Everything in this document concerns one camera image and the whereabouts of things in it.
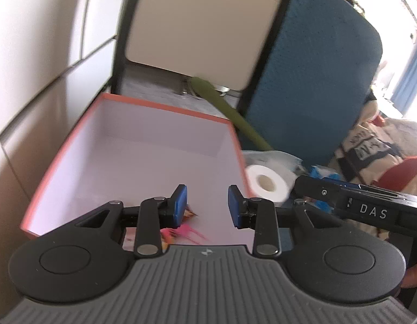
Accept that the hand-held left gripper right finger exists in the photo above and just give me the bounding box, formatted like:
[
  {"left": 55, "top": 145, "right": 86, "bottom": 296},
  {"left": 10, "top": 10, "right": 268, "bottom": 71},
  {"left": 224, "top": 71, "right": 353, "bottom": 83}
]
[{"left": 228, "top": 185, "right": 347, "bottom": 258}]

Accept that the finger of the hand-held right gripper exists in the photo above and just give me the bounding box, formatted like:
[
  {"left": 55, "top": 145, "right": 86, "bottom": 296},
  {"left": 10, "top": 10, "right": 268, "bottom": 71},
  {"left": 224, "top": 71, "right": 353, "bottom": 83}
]
[{"left": 294, "top": 175, "right": 346, "bottom": 215}]

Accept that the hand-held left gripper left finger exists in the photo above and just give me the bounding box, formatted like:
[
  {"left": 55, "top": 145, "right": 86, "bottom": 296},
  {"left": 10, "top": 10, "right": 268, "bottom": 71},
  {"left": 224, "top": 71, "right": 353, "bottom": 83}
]
[{"left": 73, "top": 184, "right": 189, "bottom": 258}]

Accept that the pink wrapper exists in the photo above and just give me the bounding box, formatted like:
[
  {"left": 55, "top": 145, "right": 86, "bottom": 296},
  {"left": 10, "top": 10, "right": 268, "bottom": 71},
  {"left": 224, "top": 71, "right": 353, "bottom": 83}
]
[{"left": 161, "top": 227, "right": 209, "bottom": 244}]

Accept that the orange cardboard box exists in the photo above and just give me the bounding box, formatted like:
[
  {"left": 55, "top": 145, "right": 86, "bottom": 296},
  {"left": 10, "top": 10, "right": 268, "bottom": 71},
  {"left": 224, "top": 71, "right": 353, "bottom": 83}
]
[{"left": 20, "top": 94, "right": 253, "bottom": 252}]

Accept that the person's right hand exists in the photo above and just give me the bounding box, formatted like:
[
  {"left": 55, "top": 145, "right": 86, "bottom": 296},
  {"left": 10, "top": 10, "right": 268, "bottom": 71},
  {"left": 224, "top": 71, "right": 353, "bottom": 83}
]
[{"left": 402, "top": 261, "right": 417, "bottom": 289}]

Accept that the blue plastic packet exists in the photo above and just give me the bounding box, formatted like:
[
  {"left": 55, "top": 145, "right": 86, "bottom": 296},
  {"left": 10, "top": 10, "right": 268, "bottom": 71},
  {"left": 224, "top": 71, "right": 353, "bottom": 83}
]
[{"left": 310, "top": 165, "right": 344, "bottom": 213}]

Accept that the white toilet paper roll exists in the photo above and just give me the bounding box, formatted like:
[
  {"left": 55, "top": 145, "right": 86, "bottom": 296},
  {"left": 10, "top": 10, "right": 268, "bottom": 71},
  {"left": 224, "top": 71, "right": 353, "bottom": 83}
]
[{"left": 245, "top": 165, "right": 292, "bottom": 205}]

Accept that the printed striped blanket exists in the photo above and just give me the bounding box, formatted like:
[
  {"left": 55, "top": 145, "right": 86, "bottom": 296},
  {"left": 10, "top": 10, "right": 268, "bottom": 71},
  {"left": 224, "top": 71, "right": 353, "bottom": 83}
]
[{"left": 328, "top": 88, "right": 417, "bottom": 196}]

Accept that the green massage hammer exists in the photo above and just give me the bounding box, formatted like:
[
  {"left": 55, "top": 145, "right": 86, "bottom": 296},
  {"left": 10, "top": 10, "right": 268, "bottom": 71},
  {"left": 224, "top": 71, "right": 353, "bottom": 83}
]
[{"left": 190, "top": 77, "right": 275, "bottom": 152}]

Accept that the blue cushioned chair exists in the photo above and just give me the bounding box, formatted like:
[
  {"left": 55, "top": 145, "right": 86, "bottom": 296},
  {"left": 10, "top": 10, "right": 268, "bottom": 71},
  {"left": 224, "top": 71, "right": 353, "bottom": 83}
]
[{"left": 235, "top": 0, "right": 385, "bottom": 176}]

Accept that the blue curtain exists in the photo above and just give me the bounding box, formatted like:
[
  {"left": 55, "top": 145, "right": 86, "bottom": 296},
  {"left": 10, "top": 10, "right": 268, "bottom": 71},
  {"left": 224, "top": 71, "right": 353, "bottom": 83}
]
[{"left": 391, "top": 30, "right": 417, "bottom": 115}]

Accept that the white wardrobe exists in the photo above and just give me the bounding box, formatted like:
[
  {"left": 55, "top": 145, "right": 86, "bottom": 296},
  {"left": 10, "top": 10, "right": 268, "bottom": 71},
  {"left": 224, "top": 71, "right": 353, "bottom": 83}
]
[{"left": 0, "top": 0, "right": 135, "bottom": 244}]

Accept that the beige chair with black frame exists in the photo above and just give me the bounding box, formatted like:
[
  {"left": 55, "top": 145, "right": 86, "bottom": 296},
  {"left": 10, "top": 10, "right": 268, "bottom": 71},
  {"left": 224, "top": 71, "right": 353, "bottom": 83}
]
[{"left": 110, "top": 0, "right": 293, "bottom": 136}]

